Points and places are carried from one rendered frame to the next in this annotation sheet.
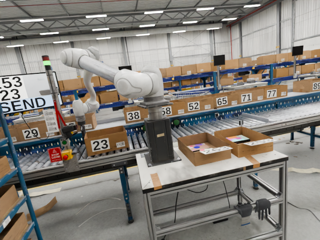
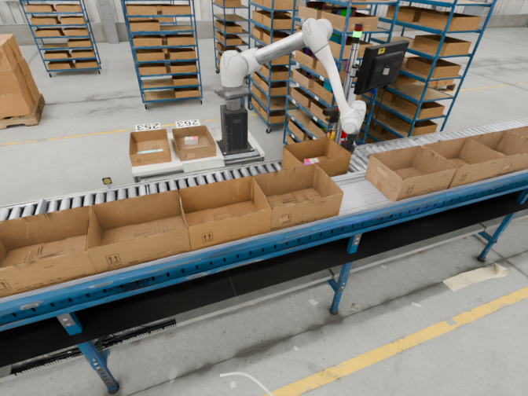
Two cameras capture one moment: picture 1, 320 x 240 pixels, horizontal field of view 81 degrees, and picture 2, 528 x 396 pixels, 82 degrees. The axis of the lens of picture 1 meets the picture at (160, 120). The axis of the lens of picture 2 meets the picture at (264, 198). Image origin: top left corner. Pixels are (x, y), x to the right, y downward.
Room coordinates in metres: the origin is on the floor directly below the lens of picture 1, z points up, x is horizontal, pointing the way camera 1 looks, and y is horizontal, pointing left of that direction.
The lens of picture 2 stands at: (3.68, -0.16, 1.94)
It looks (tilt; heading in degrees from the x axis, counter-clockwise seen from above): 37 degrees down; 169
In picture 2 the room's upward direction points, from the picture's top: 2 degrees clockwise
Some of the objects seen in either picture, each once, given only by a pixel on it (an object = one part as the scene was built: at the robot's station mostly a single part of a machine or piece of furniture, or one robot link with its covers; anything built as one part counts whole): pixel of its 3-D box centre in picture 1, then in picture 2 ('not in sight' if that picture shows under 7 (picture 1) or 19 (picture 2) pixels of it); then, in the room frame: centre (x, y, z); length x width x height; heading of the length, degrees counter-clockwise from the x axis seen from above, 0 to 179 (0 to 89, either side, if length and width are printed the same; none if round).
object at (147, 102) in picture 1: (156, 99); (230, 88); (1.43, 0.01, 1.22); 0.22 x 0.18 x 0.06; 111
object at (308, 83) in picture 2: not in sight; (313, 77); (0.42, 0.98, 0.99); 0.40 x 0.30 x 0.10; 9
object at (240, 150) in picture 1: (240, 140); (150, 146); (1.45, -0.63, 0.80); 0.38 x 0.28 x 0.10; 8
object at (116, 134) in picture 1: (106, 139); (315, 159); (1.87, 0.57, 0.83); 0.39 x 0.29 x 0.17; 106
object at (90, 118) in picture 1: (78, 123); (408, 172); (2.30, 1.00, 0.97); 0.39 x 0.29 x 0.17; 101
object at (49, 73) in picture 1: (61, 123); (342, 108); (1.59, 0.83, 1.11); 0.12 x 0.05 x 0.88; 101
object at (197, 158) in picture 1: (201, 146); (193, 141); (1.41, -0.30, 0.80); 0.38 x 0.28 x 0.10; 11
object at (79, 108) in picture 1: (79, 107); (356, 113); (1.91, 0.79, 1.19); 0.13 x 0.11 x 0.16; 147
